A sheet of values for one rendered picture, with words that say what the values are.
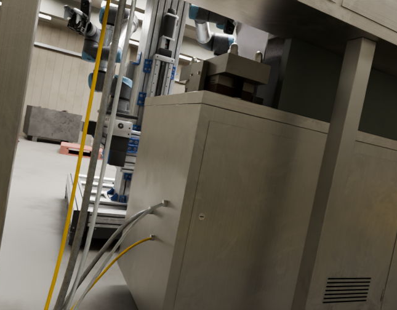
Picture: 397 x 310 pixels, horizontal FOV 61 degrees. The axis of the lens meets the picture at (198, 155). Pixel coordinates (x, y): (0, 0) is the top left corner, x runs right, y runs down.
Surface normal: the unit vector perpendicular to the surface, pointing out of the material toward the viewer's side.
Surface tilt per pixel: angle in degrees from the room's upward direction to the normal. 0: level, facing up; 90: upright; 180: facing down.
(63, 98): 90
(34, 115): 90
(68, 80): 90
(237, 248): 90
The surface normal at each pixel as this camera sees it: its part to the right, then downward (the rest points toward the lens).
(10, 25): 0.40, 0.12
